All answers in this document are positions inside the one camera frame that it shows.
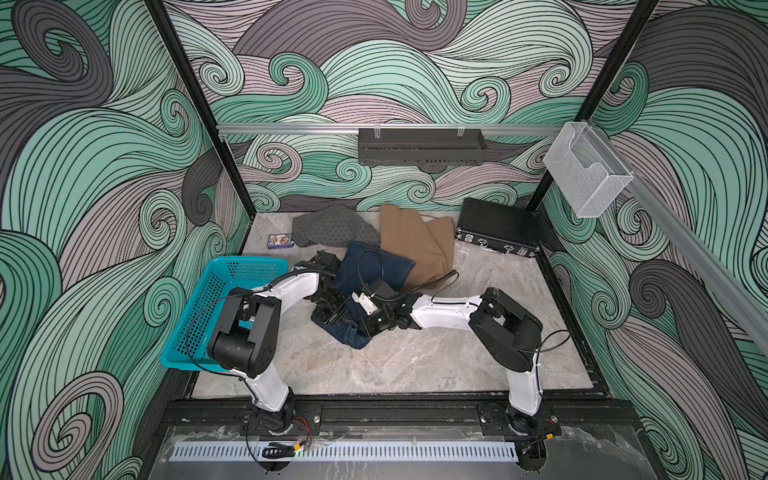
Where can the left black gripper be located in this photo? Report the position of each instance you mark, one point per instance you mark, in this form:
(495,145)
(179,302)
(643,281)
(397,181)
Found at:
(328,318)

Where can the aluminium rail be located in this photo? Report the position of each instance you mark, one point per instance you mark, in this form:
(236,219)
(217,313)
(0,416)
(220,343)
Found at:
(304,128)
(709,197)

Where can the black hard case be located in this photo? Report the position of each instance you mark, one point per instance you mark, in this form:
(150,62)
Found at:
(497,227)

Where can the small playing card box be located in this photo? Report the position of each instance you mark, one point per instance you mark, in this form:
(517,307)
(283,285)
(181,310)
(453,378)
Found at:
(279,241)

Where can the clear plastic wall bin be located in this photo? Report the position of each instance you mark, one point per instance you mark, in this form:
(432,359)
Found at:
(588,170)

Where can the aluminium back rail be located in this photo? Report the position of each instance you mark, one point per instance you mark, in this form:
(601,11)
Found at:
(304,128)

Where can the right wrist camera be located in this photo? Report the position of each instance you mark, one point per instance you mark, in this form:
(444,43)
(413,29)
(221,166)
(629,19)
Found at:
(372,298)

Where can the black corner post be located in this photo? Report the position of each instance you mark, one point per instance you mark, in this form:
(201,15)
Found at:
(618,70)
(174,47)

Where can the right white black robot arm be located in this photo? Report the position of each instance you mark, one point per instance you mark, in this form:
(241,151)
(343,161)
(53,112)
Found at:
(510,333)

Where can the black left corner post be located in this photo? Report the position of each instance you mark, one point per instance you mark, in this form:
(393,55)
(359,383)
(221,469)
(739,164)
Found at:
(174,47)

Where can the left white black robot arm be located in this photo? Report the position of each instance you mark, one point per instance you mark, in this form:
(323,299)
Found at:
(244,335)

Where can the white slotted cable duct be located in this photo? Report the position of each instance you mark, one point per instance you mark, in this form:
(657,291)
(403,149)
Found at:
(457,451)

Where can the grey dotted skirt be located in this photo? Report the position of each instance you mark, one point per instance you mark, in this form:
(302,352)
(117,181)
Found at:
(335,226)

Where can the teal plastic basket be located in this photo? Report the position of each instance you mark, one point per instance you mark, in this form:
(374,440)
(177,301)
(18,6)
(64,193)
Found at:
(186,350)

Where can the black perforated wall shelf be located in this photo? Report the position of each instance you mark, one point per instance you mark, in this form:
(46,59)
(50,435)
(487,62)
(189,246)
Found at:
(430,150)

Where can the blue denim skirt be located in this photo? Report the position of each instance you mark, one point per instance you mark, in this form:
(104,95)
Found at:
(362,265)

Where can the tan brown skirt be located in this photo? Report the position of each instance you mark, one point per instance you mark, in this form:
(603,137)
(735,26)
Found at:
(428,243)

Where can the aluminium right rail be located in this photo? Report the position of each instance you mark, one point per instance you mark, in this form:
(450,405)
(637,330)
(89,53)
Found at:
(709,197)

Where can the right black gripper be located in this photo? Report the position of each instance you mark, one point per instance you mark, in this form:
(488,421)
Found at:
(365,320)

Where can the black right corner post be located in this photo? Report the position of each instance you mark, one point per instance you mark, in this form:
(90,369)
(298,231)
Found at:
(618,70)

